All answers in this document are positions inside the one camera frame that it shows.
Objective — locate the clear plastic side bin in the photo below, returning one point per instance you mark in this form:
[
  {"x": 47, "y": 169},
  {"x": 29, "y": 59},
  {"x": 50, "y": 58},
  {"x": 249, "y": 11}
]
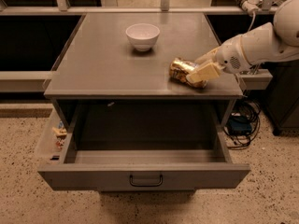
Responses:
[{"x": 46, "y": 148}]

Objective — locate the black drawer handle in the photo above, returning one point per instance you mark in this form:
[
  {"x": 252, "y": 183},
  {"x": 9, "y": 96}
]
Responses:
[{"x": 146, "y": 181}]

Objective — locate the grey open top drawer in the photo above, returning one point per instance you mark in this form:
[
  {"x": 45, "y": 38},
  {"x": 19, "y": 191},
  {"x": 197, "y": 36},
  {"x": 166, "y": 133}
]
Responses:
[{"x": 108, "y": 142}]

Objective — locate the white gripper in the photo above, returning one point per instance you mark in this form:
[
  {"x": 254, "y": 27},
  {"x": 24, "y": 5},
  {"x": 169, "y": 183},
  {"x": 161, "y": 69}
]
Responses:
[{"x": 230, "y": 56}]

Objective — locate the grey metal cabinet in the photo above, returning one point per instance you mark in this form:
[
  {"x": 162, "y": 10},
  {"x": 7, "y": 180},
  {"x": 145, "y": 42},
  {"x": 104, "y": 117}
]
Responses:
[{"x": 101, "y": 64}]

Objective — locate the small snack packets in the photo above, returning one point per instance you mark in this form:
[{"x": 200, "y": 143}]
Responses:
[{"x": 60, "y": 134}]

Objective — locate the white ceramic bowl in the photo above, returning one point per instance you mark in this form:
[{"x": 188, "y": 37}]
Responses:
[{"x": 142, "y": 36}]

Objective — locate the grey metal rail shelf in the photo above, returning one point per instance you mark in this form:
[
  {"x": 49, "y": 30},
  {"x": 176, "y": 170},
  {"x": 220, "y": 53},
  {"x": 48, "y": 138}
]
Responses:
[{"x": 24, "y": 81}]

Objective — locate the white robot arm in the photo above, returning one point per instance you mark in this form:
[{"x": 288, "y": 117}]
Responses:
[{"x": 273, "y": 42}]

